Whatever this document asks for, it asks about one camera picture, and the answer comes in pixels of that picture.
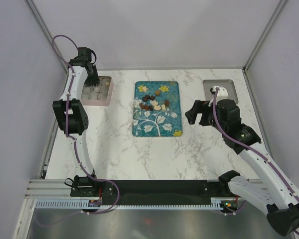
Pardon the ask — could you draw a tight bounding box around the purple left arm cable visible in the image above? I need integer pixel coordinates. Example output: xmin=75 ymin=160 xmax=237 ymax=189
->
xmin=36 ymin=35 xmax=120 ymax=229

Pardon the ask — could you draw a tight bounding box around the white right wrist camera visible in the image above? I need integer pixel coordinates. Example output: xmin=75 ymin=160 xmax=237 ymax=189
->
xmin=208 ymin=86 xmax=229 ymax=107

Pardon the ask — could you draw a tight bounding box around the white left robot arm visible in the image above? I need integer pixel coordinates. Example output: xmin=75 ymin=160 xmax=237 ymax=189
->
xmin=52 ymin=47 xmax=99 ymax=196

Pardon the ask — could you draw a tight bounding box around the teal floral tray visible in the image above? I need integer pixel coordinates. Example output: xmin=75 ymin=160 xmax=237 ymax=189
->
xmin=132 ymin=81 xmax=183 ymax=137

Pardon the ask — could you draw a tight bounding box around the pink box lid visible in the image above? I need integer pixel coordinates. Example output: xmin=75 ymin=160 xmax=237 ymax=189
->
xmin=203 ymin=79 xmax=239 ymax=104

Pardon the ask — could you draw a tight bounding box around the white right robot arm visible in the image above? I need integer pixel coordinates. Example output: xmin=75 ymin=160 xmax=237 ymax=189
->
xmin=185 ymin=99 xmax=299 ymax=236

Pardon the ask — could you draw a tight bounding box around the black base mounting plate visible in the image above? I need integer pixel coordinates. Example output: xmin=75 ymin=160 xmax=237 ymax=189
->
xmin=70 ymin=180 xmax=236 ymax=205

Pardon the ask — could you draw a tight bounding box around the aluminium frame rail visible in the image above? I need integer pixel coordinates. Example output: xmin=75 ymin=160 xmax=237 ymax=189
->
xmin=24 ymin=0 xmax=68 ymax=74

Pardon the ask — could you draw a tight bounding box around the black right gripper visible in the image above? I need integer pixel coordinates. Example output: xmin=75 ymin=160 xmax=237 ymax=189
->
xmin=185 ymin=100 xmax=227 ymax=133

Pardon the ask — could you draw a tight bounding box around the pink chocolate box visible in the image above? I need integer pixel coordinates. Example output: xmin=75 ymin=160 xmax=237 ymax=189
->
xmin=81 ymin=76 xmax=114 ymax=107

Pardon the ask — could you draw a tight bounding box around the white slotted cable duct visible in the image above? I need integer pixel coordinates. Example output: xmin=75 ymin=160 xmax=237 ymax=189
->
xmin=34 ymin=198 xmax=237 ymax=211

